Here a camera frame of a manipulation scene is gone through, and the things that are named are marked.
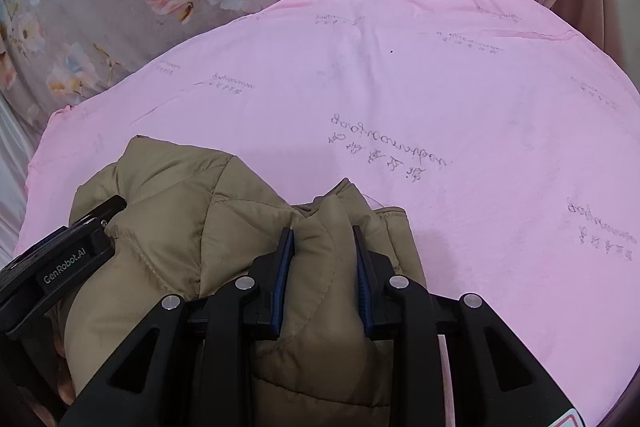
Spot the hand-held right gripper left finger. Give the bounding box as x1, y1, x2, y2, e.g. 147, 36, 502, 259
59, 227, 296, 427

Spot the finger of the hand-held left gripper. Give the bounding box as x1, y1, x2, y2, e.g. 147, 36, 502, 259
67, 194, 129, 229

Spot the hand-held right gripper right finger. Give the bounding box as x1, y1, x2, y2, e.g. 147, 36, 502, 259
352, 224, 584, 427

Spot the khaki padded jacket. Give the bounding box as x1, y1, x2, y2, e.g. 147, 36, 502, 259
60, 134, 429, 427

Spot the person's left hand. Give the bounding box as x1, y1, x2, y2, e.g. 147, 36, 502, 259
52, 338, 79, 409

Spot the white satin cloth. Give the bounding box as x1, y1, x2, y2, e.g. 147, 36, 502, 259
0, 99, 45, 254

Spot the pink printed blanket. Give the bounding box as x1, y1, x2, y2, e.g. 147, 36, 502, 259
12, 0, 640, 427

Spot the grey floral bedsheet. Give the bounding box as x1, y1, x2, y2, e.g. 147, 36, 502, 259
0, 0, 596, 138

